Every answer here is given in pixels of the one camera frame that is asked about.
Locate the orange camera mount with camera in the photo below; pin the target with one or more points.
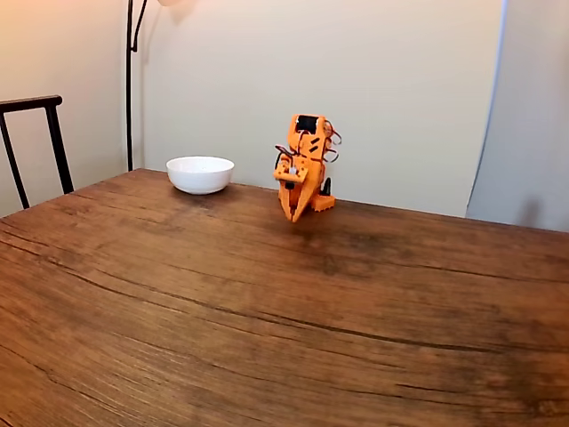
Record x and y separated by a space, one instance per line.
291 172

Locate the white bowl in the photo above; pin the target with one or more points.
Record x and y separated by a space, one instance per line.
200 175

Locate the black floor lamp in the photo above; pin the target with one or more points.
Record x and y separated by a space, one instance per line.
129 111

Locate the black table clamp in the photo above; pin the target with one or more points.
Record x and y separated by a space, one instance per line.
328 187

